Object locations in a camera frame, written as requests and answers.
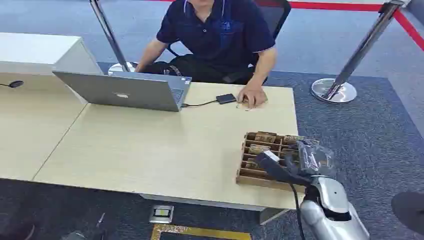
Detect red barrier belt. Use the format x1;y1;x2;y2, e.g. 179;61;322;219
392;9;424;53
149;0;387;13

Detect brown card stack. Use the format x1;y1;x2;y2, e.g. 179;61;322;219
282;134;306;146
254;131;278;144
247;144;273;156
244;158;261;170

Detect black laptop cable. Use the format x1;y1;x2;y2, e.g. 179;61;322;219
181;98;219;109

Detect black rounded object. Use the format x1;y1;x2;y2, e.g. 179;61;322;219
390;191;424;235

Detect grey desk leg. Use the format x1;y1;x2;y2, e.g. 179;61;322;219
258;208;290;226

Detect chrome stanchion post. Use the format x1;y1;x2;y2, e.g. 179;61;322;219
88;0;137;76
310;0;412;105

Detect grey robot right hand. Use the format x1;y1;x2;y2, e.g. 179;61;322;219
253;139;336;187

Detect silver laptop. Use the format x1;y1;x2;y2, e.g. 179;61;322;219
52;70;193;113

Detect person's left hand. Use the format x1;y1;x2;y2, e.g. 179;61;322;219
237;82;269;110

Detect black office chair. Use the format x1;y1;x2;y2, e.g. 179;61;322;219
165;0;292;69

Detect seated person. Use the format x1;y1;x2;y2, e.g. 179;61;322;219
135;0;278;110

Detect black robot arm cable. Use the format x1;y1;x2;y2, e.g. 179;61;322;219
289;183;307;240

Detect yellow floor tape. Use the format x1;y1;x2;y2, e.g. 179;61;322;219
150;223;253;240

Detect steel floor socket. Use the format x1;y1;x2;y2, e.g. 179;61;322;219
148;204;175;225

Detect wooden card box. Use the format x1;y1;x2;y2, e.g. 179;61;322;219
235;131;332;194

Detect black external drive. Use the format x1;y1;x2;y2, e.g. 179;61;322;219
215;93;238;106

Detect white cabinet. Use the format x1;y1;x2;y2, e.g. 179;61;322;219
0;32;103;76

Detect black desk grommet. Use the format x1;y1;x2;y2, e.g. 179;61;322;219
0;80;25;89

